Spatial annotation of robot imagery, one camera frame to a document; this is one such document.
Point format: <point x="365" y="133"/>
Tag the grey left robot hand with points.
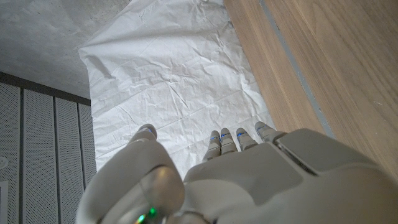
<point x="264" y="186"/>

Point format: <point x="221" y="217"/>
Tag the white backdrop sheet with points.
<point x="174" y="77"/>

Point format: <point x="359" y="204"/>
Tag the grey tape outline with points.
<point x="292" y="62"/>

